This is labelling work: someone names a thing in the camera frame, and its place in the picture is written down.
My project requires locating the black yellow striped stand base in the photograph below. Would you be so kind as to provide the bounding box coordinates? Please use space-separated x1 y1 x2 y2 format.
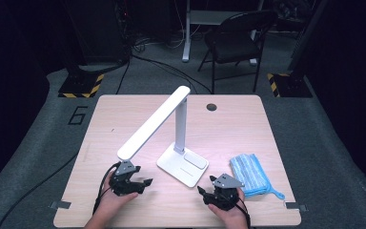
266 73 314 98
57 73 105 99

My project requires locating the right hand-held gripper cable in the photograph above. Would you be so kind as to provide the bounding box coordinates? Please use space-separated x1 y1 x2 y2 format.
234 196 253 229

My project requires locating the left hand-held gripper cable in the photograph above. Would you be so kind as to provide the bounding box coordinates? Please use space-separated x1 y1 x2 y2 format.
91 161 122 215

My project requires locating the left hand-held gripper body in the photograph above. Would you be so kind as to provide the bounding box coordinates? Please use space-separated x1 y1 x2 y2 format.
109 159 146 197

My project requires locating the blue striped cleaning cloth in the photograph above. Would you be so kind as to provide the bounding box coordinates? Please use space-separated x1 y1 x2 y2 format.
229 153 286 200

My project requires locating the white desk frame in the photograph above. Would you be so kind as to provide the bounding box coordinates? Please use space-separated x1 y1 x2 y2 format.
181 0 265 66

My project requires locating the hand-held gripper cable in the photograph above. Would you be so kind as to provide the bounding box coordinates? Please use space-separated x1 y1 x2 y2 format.
234 196 253 229
91 161 122 215

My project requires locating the white desk lamp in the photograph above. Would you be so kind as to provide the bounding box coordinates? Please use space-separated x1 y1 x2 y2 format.
116 85 210 189

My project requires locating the black equipment cabinet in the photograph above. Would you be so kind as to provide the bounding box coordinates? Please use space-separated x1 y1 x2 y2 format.
64 0 132 65

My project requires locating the person's left hand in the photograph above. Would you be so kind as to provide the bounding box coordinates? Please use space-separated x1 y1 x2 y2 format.
90 177 139 223

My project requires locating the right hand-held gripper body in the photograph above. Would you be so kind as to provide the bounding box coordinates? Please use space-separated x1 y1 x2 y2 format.
203 173 245 212

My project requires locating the black floor cable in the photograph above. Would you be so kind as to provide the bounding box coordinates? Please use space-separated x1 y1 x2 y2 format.
0 152 79 229
115 57 132 95
129 53 214 95

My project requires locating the black folding chair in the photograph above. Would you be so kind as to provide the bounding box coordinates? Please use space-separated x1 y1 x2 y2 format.
197 9 279 94

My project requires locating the grey tape strip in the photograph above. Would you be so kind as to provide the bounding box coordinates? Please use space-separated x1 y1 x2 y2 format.
49 200 72 210
285 201 309 212

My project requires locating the person's right hand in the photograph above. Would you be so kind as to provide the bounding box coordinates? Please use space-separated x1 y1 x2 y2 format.
208 188 249 229

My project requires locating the tangle of floor cables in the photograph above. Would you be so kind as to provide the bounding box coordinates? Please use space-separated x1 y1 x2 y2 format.
132 30 185 53

